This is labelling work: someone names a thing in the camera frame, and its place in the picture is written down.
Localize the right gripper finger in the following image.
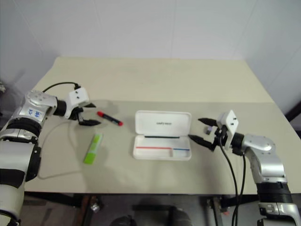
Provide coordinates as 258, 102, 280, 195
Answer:
188, 134, 216, 152
198, 117, 219, 127

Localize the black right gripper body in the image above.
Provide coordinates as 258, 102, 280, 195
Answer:
212, 124, 230, 148

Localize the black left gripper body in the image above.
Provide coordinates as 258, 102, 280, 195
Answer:
70, 107, 86, 126

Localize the red marker with black barrel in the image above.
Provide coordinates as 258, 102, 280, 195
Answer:
97, 111, 124, 127

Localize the green marker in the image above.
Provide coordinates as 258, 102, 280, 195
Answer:
83, 133, 104, 165

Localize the white pencil case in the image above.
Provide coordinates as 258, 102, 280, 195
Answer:
132, 110, 192, 161

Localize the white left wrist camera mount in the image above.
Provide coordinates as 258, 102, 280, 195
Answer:
63, 87, 90, 120

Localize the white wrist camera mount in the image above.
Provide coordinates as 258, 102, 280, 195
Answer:
63, 87, 90, 120
216, 109, 241, 150

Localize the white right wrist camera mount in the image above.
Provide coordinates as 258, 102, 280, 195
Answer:
216, 109, 241, 150

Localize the thin white cable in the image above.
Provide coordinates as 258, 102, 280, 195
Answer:
37, 121, 88, 180

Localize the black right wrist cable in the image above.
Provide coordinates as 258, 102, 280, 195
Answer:
236, 152, 247, 203
219, 138, 238, 226

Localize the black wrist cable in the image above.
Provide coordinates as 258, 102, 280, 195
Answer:
219, 138, 238, 226
236, 152, 247, 203
43, 81, 81, 93

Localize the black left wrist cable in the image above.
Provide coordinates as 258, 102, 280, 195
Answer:
43, 81, 81, 93

